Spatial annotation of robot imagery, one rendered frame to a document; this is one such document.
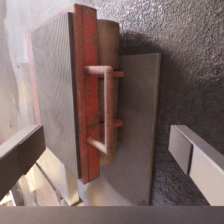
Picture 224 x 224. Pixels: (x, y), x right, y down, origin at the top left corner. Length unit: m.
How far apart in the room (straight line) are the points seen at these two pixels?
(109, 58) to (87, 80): 0.07
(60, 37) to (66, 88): 0.08
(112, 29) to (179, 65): 0.13
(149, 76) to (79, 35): 0.14
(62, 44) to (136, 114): 0.19
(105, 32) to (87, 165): 0.24
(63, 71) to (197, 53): 0.21
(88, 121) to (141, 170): 0.17
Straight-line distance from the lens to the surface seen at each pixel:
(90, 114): 0.28
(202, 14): 0.29
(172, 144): 0.16
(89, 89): 0.27
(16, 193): 3.05
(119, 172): 0.45
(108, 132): 0.24
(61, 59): 0.30
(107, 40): 0.32
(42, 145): 0.17
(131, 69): 0.34
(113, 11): 0.42
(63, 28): 0.29
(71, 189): 0.64
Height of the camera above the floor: 0.26
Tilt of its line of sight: 39 degrees down
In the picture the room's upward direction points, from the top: 103 degrees counter-clockwise
